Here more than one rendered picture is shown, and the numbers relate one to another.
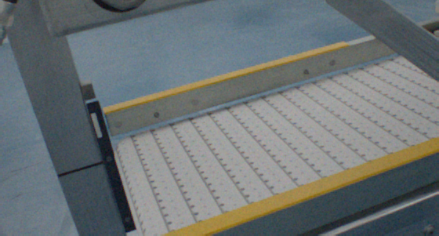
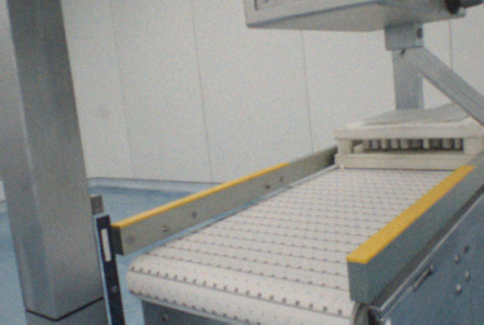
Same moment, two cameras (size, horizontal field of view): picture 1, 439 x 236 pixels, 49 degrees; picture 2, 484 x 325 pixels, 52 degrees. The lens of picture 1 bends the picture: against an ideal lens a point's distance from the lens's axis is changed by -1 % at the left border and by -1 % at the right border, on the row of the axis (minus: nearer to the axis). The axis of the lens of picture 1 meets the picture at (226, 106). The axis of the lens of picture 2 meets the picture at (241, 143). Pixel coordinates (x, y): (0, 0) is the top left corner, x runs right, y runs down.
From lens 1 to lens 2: 0.35 m
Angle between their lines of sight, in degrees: 39
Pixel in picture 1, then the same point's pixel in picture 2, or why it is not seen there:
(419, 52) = (458, 92)
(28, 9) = (50, 102)
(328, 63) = (279, 179)
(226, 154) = (271, 238)
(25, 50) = (42, 149)
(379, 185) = (442, 208)
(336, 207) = (431, 225)
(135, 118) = (146, 232)
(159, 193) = (250, 270)
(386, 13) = (439, 65)
